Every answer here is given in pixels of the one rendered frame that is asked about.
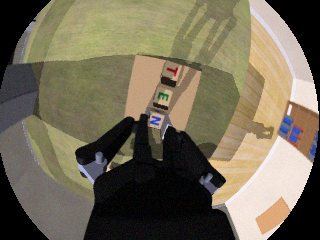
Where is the tan square mat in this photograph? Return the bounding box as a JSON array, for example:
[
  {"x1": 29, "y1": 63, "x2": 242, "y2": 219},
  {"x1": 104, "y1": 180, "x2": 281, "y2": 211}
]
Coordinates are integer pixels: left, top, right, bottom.
[{"x1": 125, "y1": 55, "x2": 201, "y2": 131}]

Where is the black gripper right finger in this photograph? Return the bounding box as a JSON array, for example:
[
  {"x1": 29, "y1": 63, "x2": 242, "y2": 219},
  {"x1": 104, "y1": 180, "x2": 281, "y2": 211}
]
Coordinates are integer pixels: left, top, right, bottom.
[{"x1": 161, "y1": 112, "x2": 226, "y2": 195}]

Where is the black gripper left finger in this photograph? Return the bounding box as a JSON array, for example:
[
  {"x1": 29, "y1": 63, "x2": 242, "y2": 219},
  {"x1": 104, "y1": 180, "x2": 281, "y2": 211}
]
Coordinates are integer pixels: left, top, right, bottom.
[{"x1": 75, "y1": 107, "x2": 156, "y2": 190}]

